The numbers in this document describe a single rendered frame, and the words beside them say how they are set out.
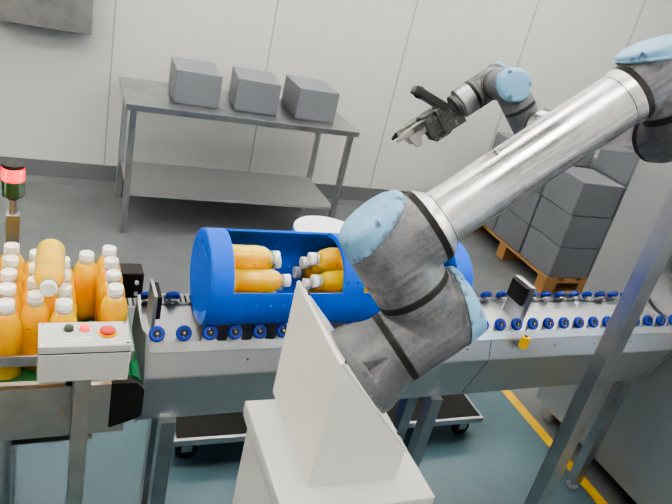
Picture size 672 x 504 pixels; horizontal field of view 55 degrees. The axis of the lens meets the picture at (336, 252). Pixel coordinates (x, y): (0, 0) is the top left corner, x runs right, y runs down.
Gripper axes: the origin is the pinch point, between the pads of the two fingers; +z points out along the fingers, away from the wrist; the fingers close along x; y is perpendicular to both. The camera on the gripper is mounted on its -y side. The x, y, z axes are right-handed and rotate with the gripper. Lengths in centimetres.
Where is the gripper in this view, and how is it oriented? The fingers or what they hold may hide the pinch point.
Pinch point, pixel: (396, 136)
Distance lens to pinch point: 190.6
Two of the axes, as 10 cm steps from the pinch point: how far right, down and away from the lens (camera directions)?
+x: -1.8, -2.6, 9.5
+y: 5.1, 8.0, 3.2
